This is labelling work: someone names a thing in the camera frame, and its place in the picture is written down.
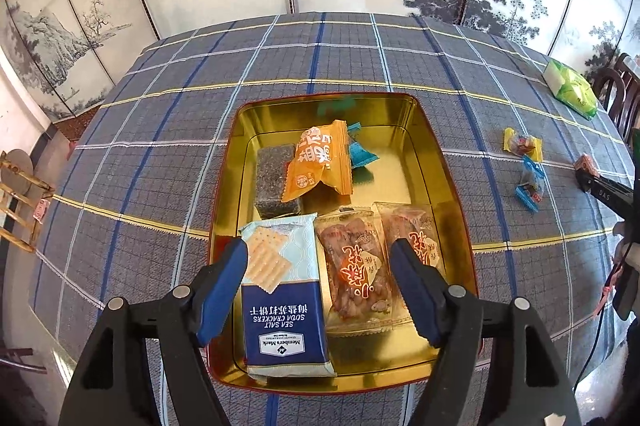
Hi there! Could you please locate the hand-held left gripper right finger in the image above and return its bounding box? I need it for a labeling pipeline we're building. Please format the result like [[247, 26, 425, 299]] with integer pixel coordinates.
[[389, 238, 583, 426]]

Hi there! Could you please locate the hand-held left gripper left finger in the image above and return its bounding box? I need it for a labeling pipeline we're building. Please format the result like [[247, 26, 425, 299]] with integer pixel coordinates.
[[59, 237, 250, 426]]

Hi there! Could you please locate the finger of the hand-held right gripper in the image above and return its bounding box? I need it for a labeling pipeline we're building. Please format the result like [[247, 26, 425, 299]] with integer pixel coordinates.
[[575, 168, 633, 219]]

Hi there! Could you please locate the pink candy packet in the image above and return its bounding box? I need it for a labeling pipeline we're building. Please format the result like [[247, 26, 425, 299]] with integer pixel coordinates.
[[573, 153, 598, 179]]

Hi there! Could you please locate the blue and white cracker packet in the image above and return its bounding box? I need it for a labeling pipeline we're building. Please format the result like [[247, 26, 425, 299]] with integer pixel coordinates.
[[239, 212, 337, 379]]

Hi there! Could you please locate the clear twist snack packet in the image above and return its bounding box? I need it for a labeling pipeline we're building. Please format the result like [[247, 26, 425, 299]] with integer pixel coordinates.
[[314, 208, 416, 334], [372, 201, 446, 282]]

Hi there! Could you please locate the blue candy packet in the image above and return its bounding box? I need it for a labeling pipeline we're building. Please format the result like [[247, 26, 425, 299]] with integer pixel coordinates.
[[515, 155, 547, 212], [347, 122, 378, 169]]

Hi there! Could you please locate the yellow candy packet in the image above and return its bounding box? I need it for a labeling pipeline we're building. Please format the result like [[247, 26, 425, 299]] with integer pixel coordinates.
[[502, 127, 544, 163]]

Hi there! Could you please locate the dark sesame snack block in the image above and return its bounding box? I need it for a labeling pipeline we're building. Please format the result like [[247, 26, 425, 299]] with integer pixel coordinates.
[[254, 143, 305, 219]]

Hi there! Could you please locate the gold metal tray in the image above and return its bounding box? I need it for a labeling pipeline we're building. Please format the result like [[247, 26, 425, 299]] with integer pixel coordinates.
[[206, 92, 480, 394]]

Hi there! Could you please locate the orange snack packet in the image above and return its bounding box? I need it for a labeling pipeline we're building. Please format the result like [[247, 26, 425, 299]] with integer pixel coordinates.
[[280, 120, 355, 202]]

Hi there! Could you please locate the dark wooden chair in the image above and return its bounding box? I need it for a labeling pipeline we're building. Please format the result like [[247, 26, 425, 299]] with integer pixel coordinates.
[[590, 52, 640, 147]]

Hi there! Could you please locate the green white snack bag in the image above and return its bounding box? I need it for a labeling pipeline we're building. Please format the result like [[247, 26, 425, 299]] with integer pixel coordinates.
[[542, 58, 599, 121]]

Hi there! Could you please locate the wooden stool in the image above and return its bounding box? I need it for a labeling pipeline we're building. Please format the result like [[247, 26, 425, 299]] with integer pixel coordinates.
[[0, 149, 56, 254]]

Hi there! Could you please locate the black cable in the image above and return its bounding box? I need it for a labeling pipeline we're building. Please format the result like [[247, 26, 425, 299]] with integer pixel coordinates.
[[570, 301, 613, 392]]

